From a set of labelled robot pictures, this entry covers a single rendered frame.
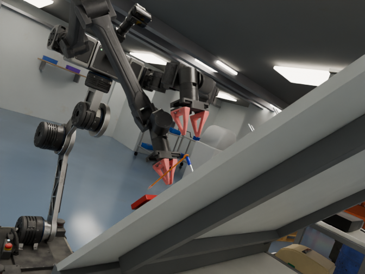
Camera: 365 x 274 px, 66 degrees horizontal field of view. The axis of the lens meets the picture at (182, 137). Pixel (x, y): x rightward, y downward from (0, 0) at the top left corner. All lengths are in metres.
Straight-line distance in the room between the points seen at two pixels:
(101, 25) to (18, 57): 7.39
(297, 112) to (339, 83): 0.06
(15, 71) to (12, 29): 1.00
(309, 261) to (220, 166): 1.37
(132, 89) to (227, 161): 0.58
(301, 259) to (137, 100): 1.26
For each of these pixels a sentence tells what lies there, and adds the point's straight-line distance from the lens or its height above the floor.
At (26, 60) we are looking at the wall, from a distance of 8.36.
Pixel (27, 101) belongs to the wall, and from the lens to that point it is 8.47.
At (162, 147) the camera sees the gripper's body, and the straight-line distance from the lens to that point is 0.90.
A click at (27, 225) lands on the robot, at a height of 0.40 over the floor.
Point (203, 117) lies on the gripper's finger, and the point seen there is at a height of 1.33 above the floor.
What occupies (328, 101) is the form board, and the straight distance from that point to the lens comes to 0.41.
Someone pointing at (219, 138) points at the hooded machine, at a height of 1.23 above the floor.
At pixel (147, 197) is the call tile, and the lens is 0.59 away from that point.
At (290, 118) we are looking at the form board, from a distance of 0.40.
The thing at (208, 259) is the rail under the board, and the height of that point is 0.83.
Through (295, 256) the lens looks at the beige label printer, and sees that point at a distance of 1.78.
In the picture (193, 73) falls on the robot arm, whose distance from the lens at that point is 0.85.
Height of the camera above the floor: 1.29
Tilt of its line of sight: 3 degrees down
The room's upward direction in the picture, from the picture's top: 21 degrees clockwise
